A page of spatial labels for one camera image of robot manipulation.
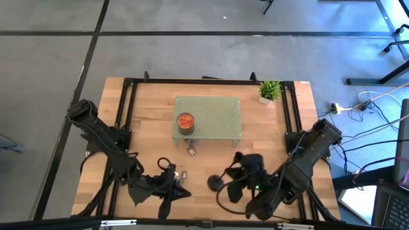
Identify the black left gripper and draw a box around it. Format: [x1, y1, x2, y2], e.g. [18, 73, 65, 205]
[140, 162, 192, 221]

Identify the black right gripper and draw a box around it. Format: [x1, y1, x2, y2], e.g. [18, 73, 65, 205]
[225, 152, 266, 204]

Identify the black candlestick holder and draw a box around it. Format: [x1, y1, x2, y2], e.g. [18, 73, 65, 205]
[206, 151, 244, 193]

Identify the green perforated metal shelf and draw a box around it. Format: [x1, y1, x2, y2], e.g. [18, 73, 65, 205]
[171, 95, 243, 148]

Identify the orange scented candle tin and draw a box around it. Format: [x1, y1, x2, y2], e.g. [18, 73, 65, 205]
[176, 112, 196, 136]

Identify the green plant in white pot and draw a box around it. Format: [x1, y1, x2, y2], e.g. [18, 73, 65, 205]
[258, 79, 282, 105]

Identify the black crossbar with silver brackets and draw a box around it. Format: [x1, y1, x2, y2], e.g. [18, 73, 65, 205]
[0, 215, 409, 230]

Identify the white flat board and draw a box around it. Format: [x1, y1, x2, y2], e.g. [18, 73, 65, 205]
[337, 185, 378, 226]

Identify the black power adapter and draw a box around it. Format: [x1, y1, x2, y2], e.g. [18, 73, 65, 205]
[353, 100, 373, 111]

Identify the dark laptop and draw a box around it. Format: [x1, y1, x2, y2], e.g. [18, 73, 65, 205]
[371, 184, 409, 230]

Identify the black desk foot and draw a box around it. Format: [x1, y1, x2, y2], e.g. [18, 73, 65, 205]
[346, 60, 409, 86]

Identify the dark computer monitor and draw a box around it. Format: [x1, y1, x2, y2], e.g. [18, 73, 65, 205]
[393, 98, 409, 186]

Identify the black tripod leg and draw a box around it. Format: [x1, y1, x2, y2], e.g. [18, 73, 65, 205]
[260, 0, 275, 15]

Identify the black chair caster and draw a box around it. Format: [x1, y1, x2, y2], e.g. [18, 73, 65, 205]
[382, 38, 409, 54]
[392, 22, 409, 36]

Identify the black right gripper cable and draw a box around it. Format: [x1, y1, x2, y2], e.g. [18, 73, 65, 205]
[215, 172, 256, 218]

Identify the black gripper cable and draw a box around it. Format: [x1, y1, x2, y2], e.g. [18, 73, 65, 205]
[215, 172, 256, 218]
[156, 156, 172, 172]

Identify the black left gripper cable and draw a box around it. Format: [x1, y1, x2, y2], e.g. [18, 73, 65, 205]
[156, 156, 172, 172]

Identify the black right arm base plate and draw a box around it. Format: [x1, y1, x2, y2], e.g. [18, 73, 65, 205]
[285, 131, 332, 158]

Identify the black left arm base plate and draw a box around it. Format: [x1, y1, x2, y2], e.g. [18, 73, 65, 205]
[86, 127, 132, 153]

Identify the black aluminium table frame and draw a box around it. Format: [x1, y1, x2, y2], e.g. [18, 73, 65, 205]
[75, 70, 341, 224]

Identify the pink floor cable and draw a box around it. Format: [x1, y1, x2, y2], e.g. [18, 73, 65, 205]
[351, 156, 409, 187]

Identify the black floor cable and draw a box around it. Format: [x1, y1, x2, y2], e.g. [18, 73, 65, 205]
[332, 139, 409, 154]

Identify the beige floor cable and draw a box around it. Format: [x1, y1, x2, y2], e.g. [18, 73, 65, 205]
[348, 82, 409, 111]

